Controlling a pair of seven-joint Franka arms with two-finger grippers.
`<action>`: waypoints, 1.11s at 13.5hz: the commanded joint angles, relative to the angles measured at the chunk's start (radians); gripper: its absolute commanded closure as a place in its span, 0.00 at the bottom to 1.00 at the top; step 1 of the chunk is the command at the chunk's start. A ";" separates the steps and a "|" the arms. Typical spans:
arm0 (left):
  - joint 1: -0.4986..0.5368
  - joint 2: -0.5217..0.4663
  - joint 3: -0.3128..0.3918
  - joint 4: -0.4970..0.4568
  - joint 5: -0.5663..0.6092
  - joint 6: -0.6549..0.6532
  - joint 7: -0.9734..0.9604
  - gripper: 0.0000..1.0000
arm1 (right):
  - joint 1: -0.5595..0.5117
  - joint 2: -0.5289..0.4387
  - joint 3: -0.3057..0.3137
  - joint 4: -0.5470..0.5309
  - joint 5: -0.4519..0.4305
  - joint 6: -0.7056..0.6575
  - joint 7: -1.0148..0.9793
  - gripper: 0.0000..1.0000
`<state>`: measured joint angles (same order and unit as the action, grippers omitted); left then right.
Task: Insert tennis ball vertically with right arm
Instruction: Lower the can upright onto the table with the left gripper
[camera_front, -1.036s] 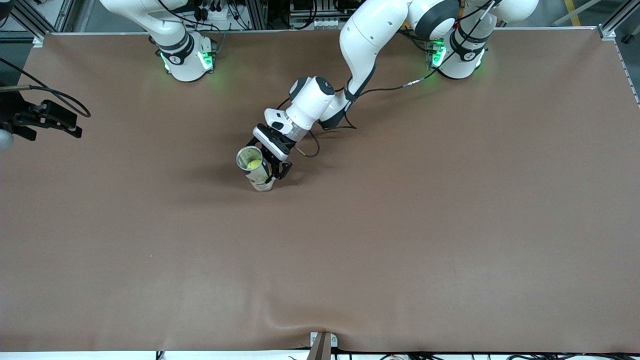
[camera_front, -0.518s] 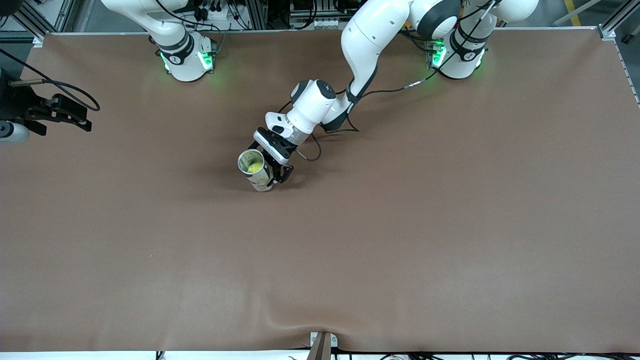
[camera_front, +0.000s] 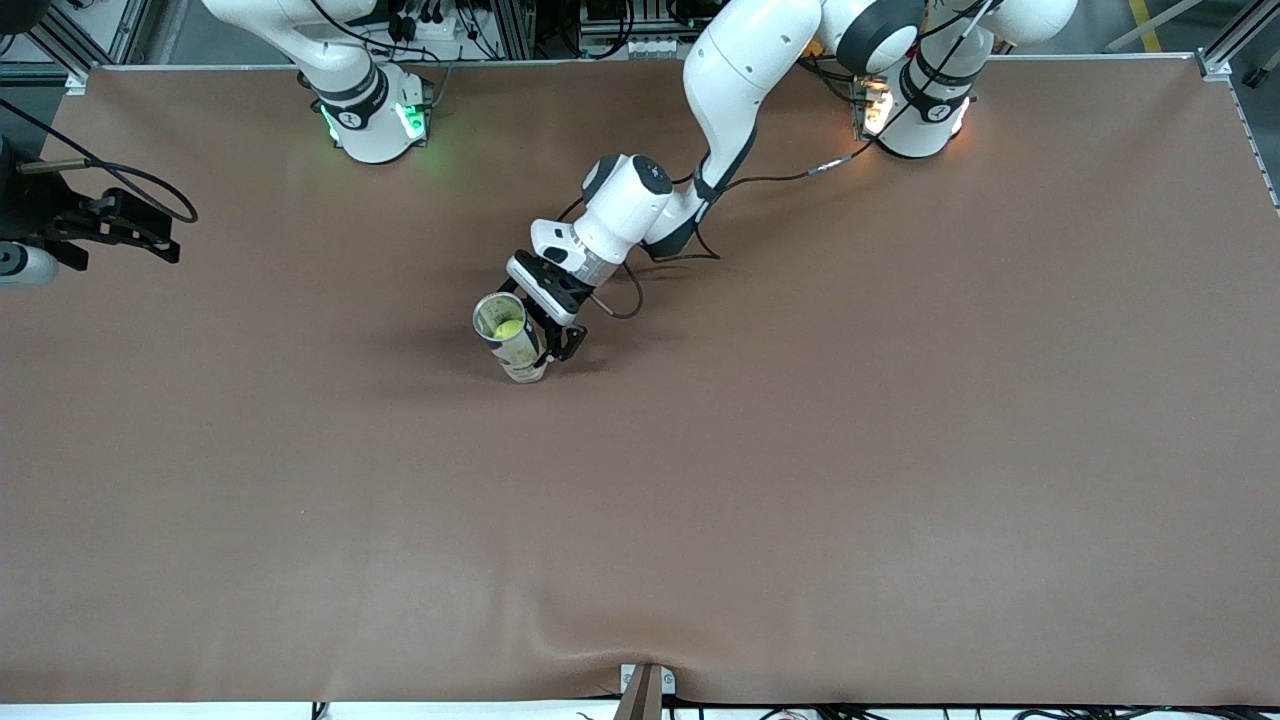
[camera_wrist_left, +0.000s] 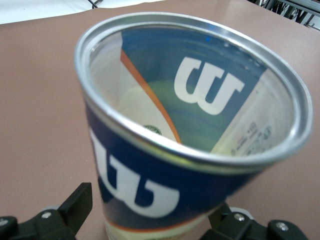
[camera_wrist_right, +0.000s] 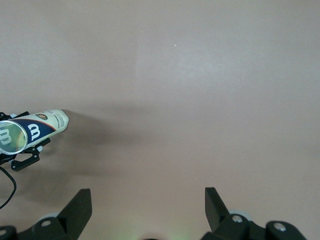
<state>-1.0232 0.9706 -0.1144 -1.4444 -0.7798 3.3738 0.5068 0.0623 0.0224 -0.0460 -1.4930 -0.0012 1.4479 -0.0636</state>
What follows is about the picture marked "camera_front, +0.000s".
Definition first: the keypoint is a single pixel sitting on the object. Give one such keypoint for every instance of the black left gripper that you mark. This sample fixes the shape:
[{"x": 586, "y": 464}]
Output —
[{"x": 563, "y": 342}]

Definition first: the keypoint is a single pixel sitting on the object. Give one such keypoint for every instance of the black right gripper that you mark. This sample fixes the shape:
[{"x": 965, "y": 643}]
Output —
[{"x": 42, "y": 212}]

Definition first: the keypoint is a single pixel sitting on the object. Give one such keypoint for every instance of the blue white tennis ball can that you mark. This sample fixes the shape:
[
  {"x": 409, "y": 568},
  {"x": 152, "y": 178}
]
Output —
[{"x": 525, "y": 365}]

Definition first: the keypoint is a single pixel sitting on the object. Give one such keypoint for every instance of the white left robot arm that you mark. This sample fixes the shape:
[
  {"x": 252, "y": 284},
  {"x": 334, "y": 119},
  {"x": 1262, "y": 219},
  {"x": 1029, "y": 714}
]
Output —
[{"x": 740, "y": 60}]

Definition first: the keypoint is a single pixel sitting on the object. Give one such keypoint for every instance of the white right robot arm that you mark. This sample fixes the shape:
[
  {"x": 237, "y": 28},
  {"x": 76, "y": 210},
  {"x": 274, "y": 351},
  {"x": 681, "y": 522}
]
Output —
[{"x": 370, "y": 130}]

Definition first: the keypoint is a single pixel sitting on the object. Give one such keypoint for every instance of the brown table mat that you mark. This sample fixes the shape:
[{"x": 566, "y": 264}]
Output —
[{"x": 640, "y": 500}]

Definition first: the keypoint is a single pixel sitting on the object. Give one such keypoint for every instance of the white terminal strip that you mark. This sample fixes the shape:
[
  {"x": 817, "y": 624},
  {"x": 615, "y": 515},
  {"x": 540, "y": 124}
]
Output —
[{"x": 655, "y": 46}]

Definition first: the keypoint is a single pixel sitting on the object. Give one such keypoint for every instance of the white power strip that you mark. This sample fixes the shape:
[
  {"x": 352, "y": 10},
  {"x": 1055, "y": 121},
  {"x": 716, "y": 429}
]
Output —
[{"x": 440, "y": 25}]

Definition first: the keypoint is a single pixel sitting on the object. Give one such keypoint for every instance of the aluminium frame profile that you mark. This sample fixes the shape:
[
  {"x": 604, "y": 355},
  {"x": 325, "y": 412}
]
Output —
[
  {"x": 1215, "y": 65},
  {"x": 77, "y": 82}
]

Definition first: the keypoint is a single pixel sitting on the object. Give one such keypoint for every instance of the aluminium frame post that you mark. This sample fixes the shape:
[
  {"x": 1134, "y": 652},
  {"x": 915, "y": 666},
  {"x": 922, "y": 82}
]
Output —
[{"x": 515, "y": 30}]

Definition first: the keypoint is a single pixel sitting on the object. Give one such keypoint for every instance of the grey metal clamp bracket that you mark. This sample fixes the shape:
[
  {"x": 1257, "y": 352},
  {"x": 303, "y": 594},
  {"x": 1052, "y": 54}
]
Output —
[{"x": 645, "y": 690}]

